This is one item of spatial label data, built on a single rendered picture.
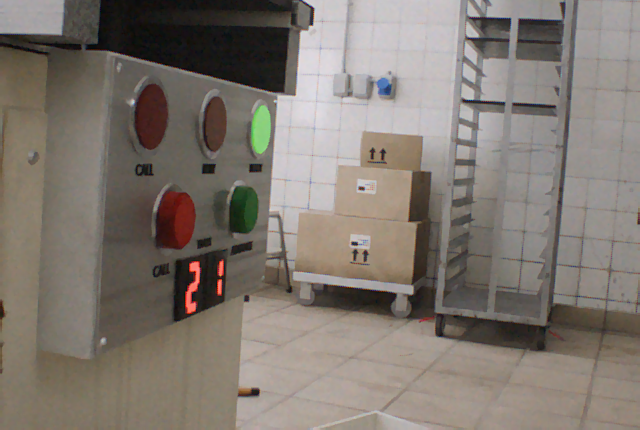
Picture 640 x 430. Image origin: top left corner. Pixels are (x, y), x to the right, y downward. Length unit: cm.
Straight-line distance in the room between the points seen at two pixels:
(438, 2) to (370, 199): 114
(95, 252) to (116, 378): 12
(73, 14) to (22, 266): 11
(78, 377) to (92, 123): 14
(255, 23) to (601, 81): 376
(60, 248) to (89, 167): 4
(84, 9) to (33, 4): 2
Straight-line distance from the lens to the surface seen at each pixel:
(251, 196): 52
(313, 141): 463
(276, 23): 61
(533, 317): 363
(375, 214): 409
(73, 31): 35
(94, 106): 37
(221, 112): 48
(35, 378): 40
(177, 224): 42
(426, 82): 445
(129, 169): 39
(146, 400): 51
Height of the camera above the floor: 80
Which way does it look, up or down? 3 degrees down
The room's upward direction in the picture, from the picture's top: 4 degrees clockwise
